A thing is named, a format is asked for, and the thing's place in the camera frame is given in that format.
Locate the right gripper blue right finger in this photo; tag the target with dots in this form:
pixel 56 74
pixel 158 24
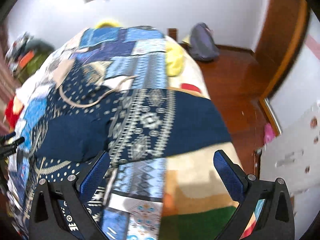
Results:
pixel 231 174

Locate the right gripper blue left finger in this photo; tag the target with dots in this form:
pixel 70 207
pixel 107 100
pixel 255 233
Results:
pixel 92 175

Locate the navy patterned hooded garment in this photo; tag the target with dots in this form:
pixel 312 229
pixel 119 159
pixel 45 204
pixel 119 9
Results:
pixel 135 129

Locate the pile of clothes on stand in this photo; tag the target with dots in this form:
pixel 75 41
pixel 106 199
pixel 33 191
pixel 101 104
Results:
pixel 17 47

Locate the red plush toy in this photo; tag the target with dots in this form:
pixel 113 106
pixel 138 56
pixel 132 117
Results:
pixel 13 111

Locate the blue patchwork bedspread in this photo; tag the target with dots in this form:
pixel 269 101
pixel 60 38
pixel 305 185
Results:
pixel 99 73

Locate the beige orange fleece blanket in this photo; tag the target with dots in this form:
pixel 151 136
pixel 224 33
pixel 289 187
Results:
pixel 196 202

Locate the pink object on floor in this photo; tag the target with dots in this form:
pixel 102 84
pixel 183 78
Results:
pixel 269 134

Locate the white cardboard box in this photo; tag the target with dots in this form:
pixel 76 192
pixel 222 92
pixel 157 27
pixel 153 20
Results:
pixel 294 155

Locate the orange shoe box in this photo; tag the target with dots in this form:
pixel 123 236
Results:
pixel 26 59

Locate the green cloth covered stand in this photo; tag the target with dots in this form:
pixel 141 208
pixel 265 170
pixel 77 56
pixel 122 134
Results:
pixel 41 50

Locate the yellow cloth on bed edge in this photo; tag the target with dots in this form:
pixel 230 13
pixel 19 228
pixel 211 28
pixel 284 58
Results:
pixel 174 58

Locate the grey backpack on floor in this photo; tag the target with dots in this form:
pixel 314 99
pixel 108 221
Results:
pixel 201 44

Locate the yellow pillow at headboard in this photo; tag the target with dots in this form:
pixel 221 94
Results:
pixel 108 24

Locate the brown wooden door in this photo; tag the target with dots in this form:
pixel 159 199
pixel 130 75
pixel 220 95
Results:
pixel 281 38

